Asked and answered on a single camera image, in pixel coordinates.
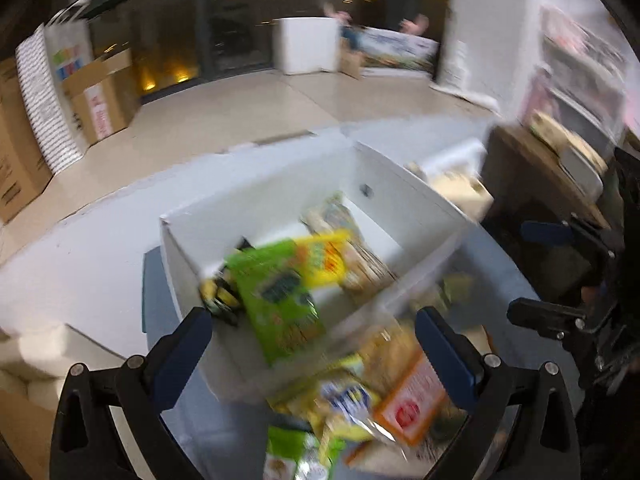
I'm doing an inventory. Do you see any white orange snack bag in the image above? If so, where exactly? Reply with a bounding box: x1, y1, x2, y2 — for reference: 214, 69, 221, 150
359, 318, 497, 396

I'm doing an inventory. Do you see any orange snack pack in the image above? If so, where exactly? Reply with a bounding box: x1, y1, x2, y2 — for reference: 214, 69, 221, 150
345, 352, 447, 474

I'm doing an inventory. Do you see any green snack pack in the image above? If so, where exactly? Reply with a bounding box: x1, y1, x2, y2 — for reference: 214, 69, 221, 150
262, 426, 345, 480
224, 231, 349, 365

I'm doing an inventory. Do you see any black grey chips bag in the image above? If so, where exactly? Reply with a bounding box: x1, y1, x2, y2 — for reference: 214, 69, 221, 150
198, 264, 246, 327

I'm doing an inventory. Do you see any yellow blue chips bag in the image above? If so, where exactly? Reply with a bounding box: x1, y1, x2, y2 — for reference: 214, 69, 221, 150
267, 354, 396, 448

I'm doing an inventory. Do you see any beige cartoon snack bag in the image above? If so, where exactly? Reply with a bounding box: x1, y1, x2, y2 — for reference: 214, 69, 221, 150
300, 193, 396, 302

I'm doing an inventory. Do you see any wooden side table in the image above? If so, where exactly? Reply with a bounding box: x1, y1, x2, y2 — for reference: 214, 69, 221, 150
480, 124, 608, 261

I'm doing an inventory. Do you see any white small speaker device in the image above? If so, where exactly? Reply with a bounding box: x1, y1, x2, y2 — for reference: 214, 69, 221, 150
559, 146, 603, 202

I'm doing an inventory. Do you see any yellow tissue pack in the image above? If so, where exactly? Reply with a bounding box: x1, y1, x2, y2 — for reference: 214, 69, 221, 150
405, 139, 494, 223

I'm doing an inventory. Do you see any yellow patterned small box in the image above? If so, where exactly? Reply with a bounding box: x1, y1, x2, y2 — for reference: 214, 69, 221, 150
529, 110, 608, 174

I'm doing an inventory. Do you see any white cushioned sofa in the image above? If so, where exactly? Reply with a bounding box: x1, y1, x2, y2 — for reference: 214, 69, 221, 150
1, 324, 124, 412

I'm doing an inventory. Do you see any white open storage box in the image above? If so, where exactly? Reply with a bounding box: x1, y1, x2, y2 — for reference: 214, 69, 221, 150
160, 136, 471, 402

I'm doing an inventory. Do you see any clear shelf organizer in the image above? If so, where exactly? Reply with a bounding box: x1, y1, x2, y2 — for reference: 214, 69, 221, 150
520, 6, 632, 160

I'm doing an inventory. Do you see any white lotion bottle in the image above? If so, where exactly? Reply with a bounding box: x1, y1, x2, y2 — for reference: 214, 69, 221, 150
442, 40, 470, 90

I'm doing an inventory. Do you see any tall brown cardboard box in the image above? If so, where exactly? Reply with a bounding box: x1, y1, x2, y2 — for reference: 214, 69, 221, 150
0, 58, 52, 223

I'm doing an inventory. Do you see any long printed gift box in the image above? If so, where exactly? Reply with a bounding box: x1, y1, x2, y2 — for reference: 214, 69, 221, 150
338, 27, 438, 80

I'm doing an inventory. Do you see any small open cardboard box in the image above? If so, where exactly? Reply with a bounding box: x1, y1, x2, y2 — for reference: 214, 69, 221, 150
62, 49, 141, 146

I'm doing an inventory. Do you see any white foam block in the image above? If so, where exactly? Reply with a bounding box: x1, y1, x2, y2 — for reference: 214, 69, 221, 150
272, 18, 342, 76

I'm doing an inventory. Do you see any white dotted paper bag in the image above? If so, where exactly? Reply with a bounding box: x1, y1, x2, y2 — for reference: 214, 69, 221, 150
15, 0, 94, 174

